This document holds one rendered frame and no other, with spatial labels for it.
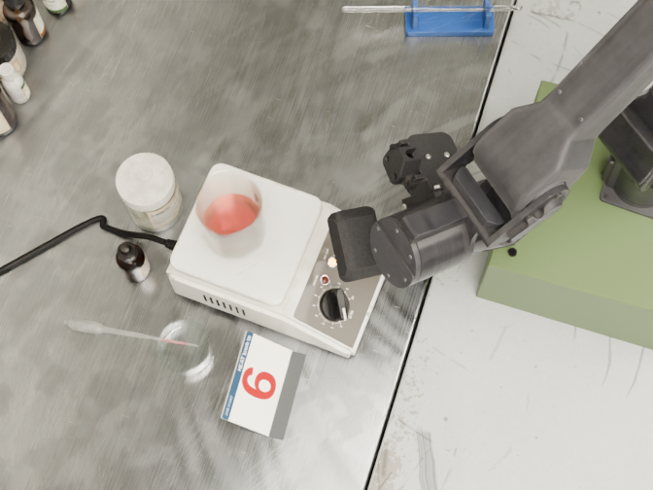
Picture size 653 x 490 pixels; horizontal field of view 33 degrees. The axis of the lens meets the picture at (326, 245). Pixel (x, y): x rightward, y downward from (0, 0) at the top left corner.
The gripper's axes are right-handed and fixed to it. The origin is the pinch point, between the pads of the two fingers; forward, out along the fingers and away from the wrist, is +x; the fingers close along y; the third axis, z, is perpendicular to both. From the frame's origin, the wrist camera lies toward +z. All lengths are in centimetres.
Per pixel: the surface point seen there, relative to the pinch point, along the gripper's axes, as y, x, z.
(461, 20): -21.3, 11.7, 22.5
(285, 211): 6.6, 8.9, 4.9
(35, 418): 31.1, 24.7, -10.0
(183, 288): 16.0, 16.1, -0.4
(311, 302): 6.1, 8.6, -4.5
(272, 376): 9.8, 13.3, -10.9
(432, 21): -18.5, 13.1, 23.1
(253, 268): 11.1, 9.2, 0.0
